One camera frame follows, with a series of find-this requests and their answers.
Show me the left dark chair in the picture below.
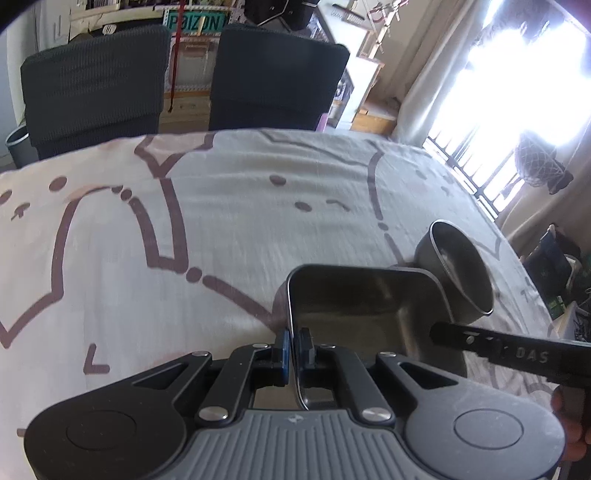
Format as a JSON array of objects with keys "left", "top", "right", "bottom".
[{"left": 21, "top": 25, "right": 170, "bottom": 160}]

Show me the square steel tray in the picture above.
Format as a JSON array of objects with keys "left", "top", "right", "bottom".
[{"left": 287, "top": 265, "right": 481, "bottom": 428}]

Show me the dark chair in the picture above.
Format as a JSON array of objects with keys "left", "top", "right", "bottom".
[
  {"left": 208, "top": 24, "right": 349, "bottom": 131},
  {"left": 21, "top": 25, "right": 170, "bottom": 160}
]

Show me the beige curtain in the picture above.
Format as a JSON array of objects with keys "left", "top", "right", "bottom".
[{"left": 392, "top": 1, "right": 490, "bottom": 147}]

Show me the teal poizon sign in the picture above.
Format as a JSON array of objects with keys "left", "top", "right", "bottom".
[{"left": 163, "top": 9, "right": 230, "bottom": 35}]

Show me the right hand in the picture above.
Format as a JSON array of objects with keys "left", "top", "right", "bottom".
[{"left": 550, "top": 386, "right": 590, "bottom": 462}]

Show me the cartoon print tablecloth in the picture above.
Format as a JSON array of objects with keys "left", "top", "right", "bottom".
[{"left": 1, "top": 130, "right": 550, "bottom": 457}]

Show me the right dark chair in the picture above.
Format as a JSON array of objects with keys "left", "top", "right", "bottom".
[{"left": 208, "top": 24, "right": 349, "bottom": 131}]

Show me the grey waste bin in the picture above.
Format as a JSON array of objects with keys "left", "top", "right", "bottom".
[{"left": 5, "top": 124, "right": 39, "bottom": 169}]

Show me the small round steel bowl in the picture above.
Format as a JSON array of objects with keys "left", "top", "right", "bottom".
[{"left": 415, "top": 220, "right": 494, "bottom": 325}]

